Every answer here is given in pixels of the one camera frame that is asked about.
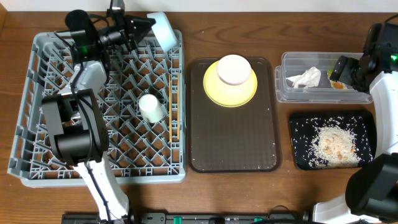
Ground green yellow snack wrapper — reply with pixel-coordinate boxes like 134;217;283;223
327;70;348;90

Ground light blue bowl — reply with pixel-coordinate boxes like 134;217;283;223
147;12;178;52

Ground white tissue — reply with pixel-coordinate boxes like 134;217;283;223
287;67;321;88

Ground wooden chopstick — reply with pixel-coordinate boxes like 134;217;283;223
169;75;172;147
177;72;180;141

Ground cream white cup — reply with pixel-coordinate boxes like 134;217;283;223
139;94;164;123

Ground rice and food scraps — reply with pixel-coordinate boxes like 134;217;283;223
292;115;373;169

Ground pink bowl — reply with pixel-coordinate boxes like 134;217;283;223
216;55;252;86

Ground yellow plate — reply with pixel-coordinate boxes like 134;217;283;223
203;60;257;108

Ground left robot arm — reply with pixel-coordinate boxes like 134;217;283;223
42;1;155;223

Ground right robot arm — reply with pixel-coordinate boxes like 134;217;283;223
310;19;397;223

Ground black waste tray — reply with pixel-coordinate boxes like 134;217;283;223
288;109;377;170

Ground grey dishwasher rack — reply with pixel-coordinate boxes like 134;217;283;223
7;31;186;188

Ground clear plastic bin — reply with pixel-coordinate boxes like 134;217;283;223
275;52;373;104

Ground dark brown serving tray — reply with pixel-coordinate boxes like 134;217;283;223
185;57;282;173

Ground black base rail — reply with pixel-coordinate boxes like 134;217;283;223
61;213;314;224

